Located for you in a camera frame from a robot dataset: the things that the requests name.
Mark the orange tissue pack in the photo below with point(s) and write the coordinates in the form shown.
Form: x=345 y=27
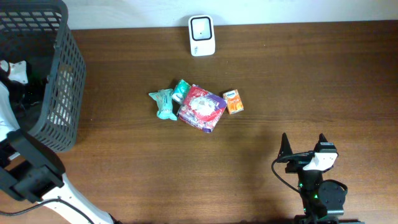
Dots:
x=234 y=103

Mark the white barcode scanner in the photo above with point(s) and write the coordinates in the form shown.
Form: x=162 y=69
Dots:
x=202 y=35

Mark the teal small tissue pack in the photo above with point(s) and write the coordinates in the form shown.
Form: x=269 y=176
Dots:
x=180 y=91

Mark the grey plastic mesh basket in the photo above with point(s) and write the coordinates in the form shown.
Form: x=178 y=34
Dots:
x=37 y=32

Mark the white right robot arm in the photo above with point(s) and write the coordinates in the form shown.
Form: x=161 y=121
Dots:
x=322 y=199

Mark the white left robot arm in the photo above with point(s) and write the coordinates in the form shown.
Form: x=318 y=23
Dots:
x=31 y=171

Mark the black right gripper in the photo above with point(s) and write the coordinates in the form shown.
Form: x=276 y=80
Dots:
x=285 y=154

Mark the mint green wipes pack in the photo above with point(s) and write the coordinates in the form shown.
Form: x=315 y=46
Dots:
x=163 y=98

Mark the red purple snack bag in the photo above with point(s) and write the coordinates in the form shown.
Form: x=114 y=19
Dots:
x=201 y=109

